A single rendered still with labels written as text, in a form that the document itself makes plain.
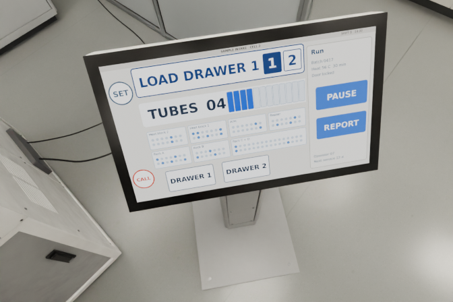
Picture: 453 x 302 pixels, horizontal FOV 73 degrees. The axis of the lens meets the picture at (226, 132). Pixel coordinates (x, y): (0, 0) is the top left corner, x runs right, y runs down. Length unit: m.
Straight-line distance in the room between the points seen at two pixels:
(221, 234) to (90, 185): 0.76
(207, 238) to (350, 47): 1.19
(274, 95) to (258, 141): 0.09
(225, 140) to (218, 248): 1.02
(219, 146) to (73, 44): 2.01
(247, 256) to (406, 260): 0.75
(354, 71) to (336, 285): 1.19
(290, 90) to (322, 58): 0.08
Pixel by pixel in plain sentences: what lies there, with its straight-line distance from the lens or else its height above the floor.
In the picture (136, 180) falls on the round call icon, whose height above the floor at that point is 1.01.
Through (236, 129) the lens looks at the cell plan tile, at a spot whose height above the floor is 1.07.
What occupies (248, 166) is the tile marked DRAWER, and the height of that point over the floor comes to 1.01.
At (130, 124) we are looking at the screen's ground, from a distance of 0.57.
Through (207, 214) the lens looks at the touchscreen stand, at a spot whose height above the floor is 0.04.
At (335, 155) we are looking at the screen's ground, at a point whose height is 1.00.
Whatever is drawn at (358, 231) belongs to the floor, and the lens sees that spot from 1.70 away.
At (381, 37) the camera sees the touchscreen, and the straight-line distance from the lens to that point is 0.62.
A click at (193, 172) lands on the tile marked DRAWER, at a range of 0.60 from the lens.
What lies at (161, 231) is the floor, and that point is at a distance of 1.64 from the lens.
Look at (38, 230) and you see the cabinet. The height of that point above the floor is 0.71.
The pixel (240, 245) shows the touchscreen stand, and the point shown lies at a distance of 1.55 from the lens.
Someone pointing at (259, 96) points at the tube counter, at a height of 1.11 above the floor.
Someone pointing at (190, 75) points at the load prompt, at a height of 1.16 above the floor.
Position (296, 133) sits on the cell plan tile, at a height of 1.05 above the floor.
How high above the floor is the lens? 1.57
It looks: 62 degrees down
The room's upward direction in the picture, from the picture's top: 4 degrees counter-clockwise
